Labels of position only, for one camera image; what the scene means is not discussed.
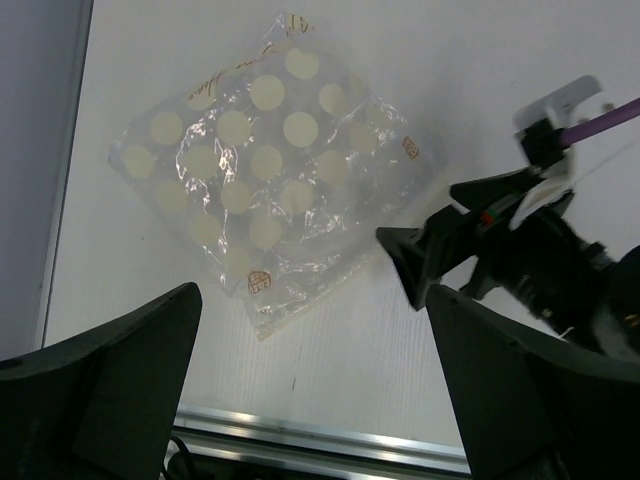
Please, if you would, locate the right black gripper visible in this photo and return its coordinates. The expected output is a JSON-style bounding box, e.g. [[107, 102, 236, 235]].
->
[[376, 168, 630, 333]]

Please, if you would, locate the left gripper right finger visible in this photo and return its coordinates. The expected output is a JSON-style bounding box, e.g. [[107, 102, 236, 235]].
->
[[426, 285, 639, 479]]

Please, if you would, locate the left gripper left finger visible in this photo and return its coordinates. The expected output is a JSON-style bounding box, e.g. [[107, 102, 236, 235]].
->
[[1, 283, 202, 479]]

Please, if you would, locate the clear dotted zip bag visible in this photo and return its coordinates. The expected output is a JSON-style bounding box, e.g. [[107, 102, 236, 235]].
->
[[108, 13, 444, 339]]

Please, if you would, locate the aluminium mounting rail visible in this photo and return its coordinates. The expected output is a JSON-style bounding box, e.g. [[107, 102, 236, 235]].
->
[[174, 404, 471, 479]]

